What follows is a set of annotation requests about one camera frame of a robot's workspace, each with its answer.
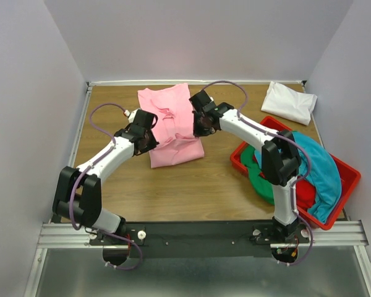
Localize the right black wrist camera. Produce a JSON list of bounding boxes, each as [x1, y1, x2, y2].
[[189, 90, 216, 113]]

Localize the green t shirt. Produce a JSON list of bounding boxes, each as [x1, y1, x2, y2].
[[241, 144, 275, 205]]

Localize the folded white t shirt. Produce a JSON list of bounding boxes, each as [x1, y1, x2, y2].
[[261, 82, 317, 126]]

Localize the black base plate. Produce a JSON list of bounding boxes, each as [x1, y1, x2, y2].
[[90, 220, 309, 265]]

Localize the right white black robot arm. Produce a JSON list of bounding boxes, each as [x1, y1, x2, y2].
[[193, 103, 301, 243]]

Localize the blue t shirt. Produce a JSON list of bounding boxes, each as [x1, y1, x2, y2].
[[253, 130, 343, 223]]

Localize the pink t shirt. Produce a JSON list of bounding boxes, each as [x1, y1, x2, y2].
[[138, 83, 205, 168]]

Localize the red t shirt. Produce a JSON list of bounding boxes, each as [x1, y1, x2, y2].
[[257, 172, 316, 210]]

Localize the red plastic bin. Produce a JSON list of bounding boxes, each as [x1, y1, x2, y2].
[[229, 116, 361, 230]]

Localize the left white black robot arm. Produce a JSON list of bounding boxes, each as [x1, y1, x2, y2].
[[53, 109, 159, 244]]

